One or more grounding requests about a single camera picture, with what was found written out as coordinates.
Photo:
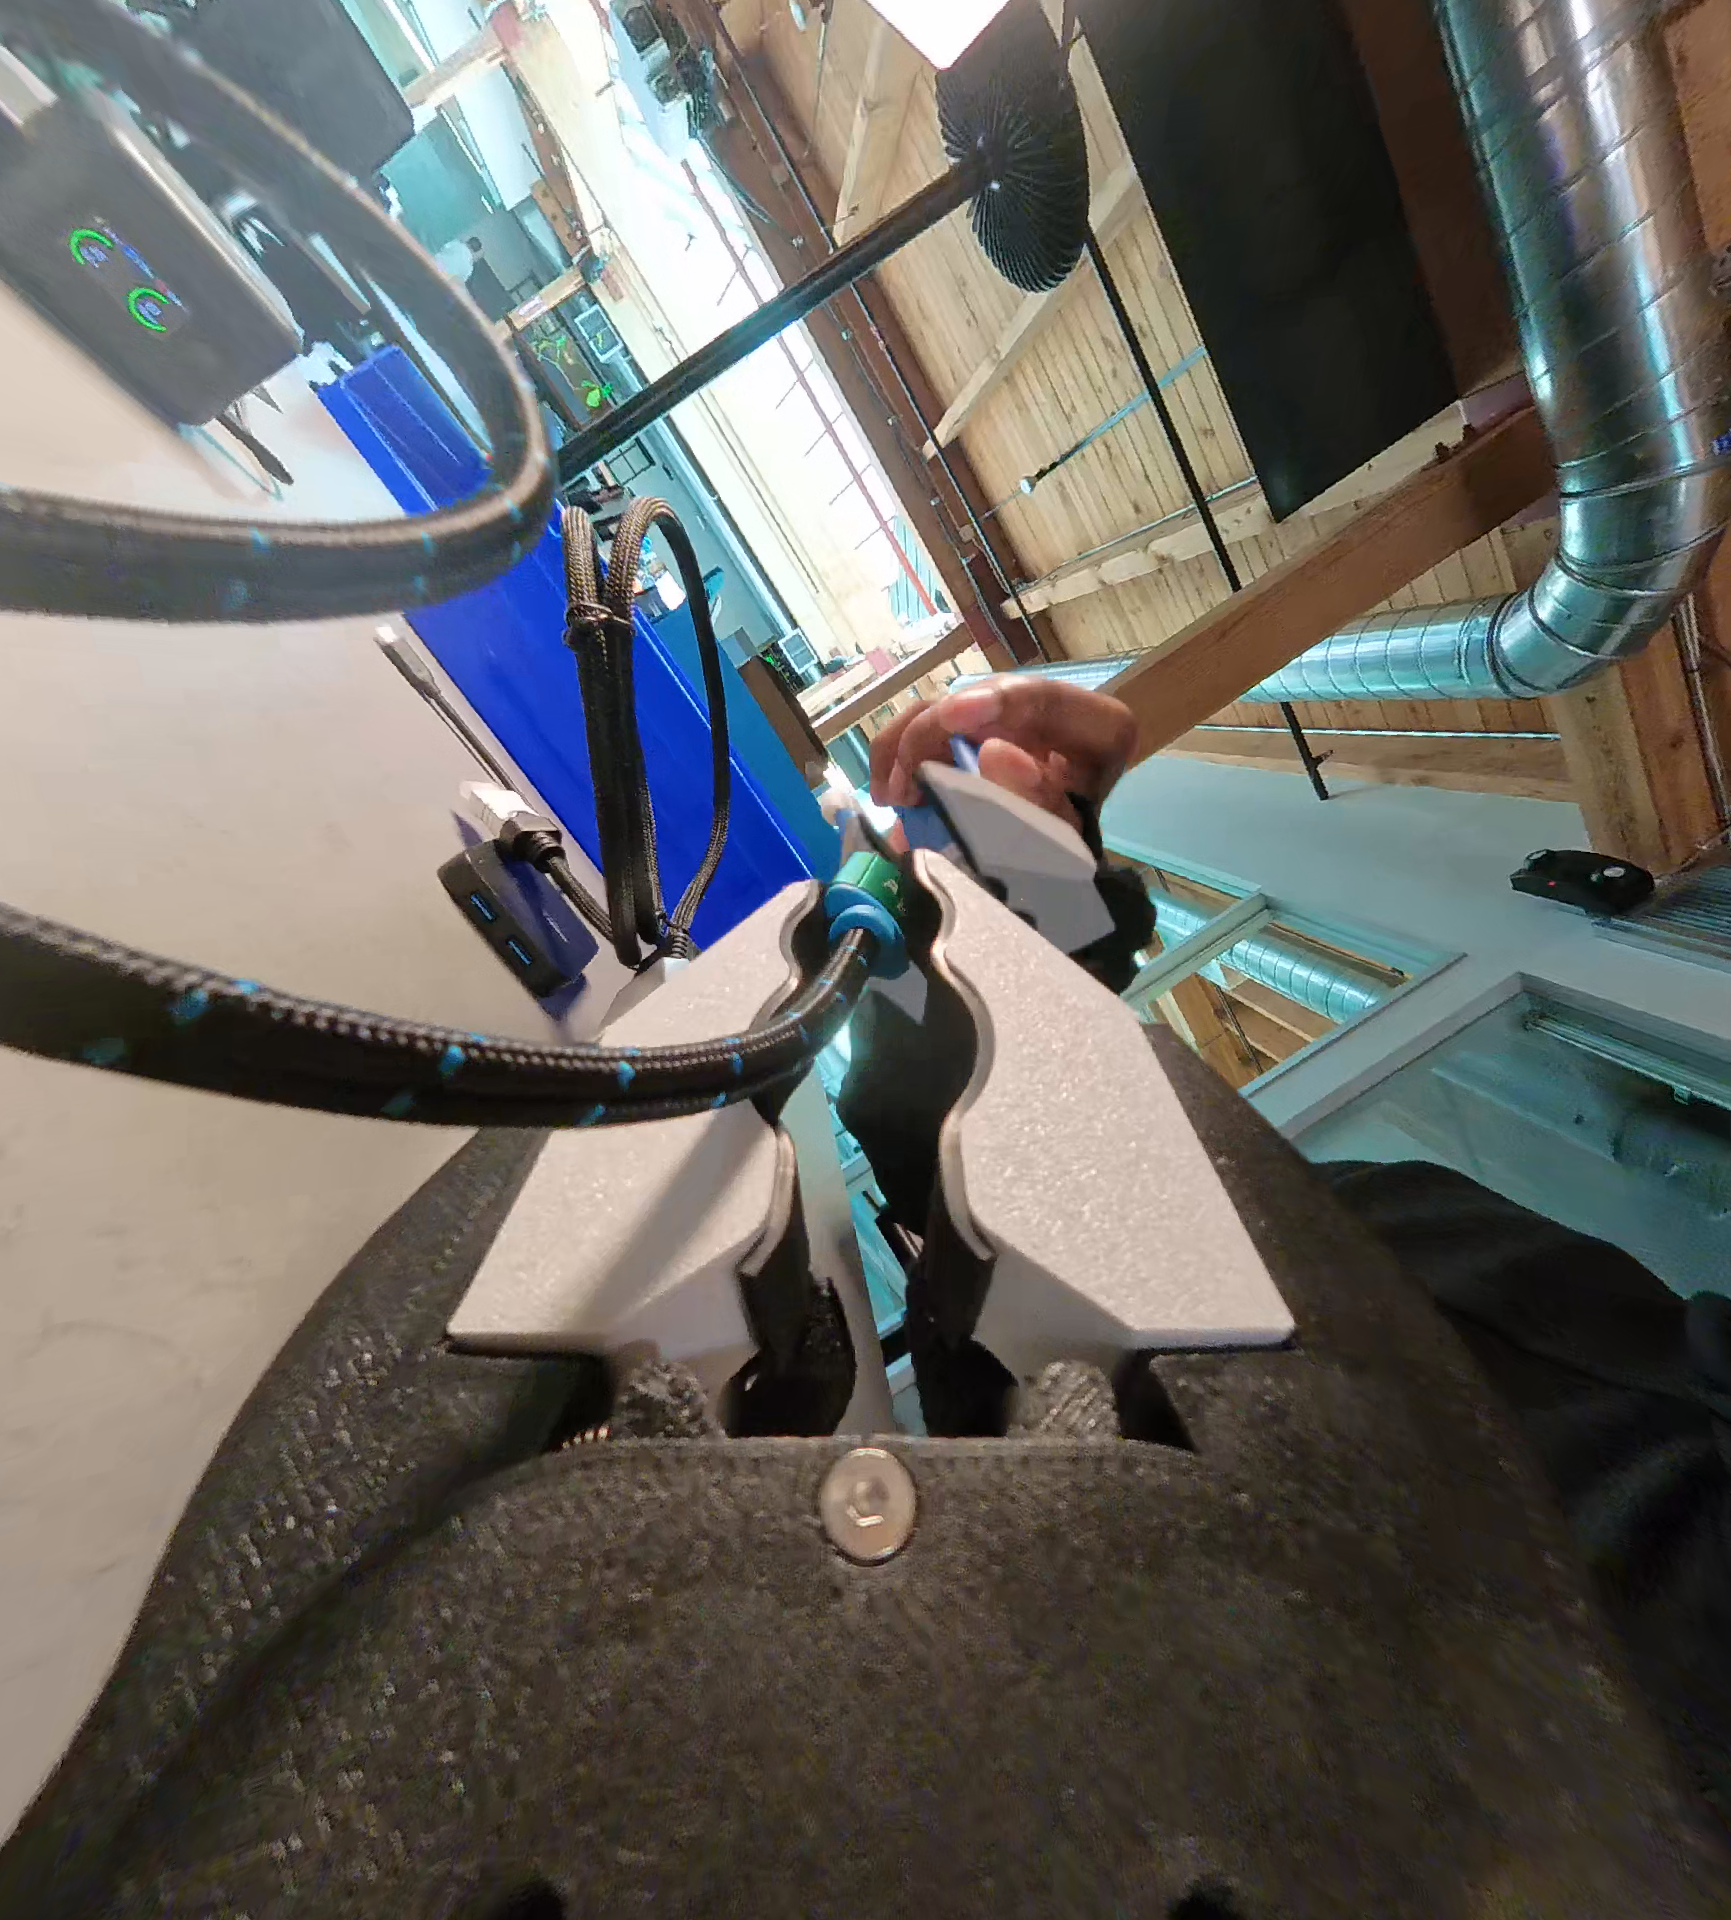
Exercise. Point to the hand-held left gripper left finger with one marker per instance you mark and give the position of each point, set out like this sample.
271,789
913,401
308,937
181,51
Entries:
622,1228

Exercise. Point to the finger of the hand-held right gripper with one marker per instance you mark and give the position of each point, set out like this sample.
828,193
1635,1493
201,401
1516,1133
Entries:
1023,861

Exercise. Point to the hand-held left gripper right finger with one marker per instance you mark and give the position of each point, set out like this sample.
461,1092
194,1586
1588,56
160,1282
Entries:
1105,1169

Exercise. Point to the person's right hand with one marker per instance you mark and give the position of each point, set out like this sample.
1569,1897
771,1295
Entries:
1043,736

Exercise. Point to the person's black clothing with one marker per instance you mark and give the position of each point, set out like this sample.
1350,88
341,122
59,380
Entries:
1629,1423

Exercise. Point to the black pole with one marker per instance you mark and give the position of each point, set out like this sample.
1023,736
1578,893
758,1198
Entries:
777,303

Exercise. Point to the black ceiling panel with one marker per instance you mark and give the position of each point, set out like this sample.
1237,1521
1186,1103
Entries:
1254,226

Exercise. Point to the black round ribbed lamp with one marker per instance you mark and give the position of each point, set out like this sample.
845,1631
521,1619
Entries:
1019,168

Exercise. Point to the grey portable power station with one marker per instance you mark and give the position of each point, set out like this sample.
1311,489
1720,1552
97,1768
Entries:
43,182

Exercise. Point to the black wall device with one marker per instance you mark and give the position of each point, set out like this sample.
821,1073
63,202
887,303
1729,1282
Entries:
1578,884

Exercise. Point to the silver spiral duct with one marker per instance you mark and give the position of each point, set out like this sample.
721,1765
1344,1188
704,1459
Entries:
1597,303

